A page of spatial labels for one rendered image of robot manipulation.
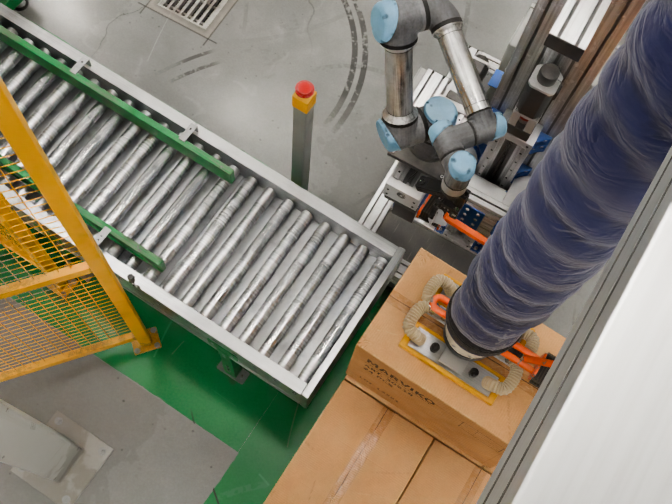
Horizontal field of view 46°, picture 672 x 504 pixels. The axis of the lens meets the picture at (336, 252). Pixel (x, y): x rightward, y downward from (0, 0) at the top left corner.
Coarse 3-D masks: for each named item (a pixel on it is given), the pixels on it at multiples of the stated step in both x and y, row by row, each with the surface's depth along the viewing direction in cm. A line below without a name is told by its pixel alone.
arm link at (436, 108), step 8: (440, 96) 263; (424, 104) 261; (432, 104) 261; (440, 104) 261; (448, 104) 262; (424, 112) 260; (432, 112) 259; (440, 112) 260; (448, 112) 260; (456, 112) 261; (424, 120) 260; (432, 120) 258; (456, 120) 263
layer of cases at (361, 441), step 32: (352, 384) 300; (320, 416) 294; (352, 416) 295; (384, 416) 296; (320, 448) 290; (352, 448) 291; (384, 448) 291; (416, 448) 292; (448, 448) 293; (288, 480) 285; (320, 480) 286; (352, 480) 287; (384, 480) 287; (416, 480) 288; (448, 480) 289; (480, 480) 289
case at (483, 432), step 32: (416, 256) 262; (416, 288) 258; (384, 320) 253; (384, 352) 249; (544, 352) 253; (384, 384) 268; (416, 384) 247; (448, 384) 247; (416, 416) 278; (448, 416) 254; (480, 416) 244; (512, 416) 245; (480, 448) 263
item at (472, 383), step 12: (420, 324) 251; (432, 336) 250; (408, 348) 248; (420, 348) 248; (432, 348) 246; (444, 348) 249; (420, 360) 249; (432, 360) 247; (444, 372) 246; (468, 372) 246; (480, 372) 247; (492, 372) 248; (468, 384) 246; (480, 384) 245; (480, 396) 245; (492, 396) 245
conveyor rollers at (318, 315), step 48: (0, 48) 342; (48, 96) 335; (48, 144) 330; (96, 144) 328; (144, 144) 329; (192, 192) 323; (240, 192) 324; (144, 240) 314; (240, 240) 318; (288, 240) 318; (336, 240) 320; (192, 288) 308; (288, 288) 312; (336, 288) 312; (240, 336) 303; (336, 336) 305
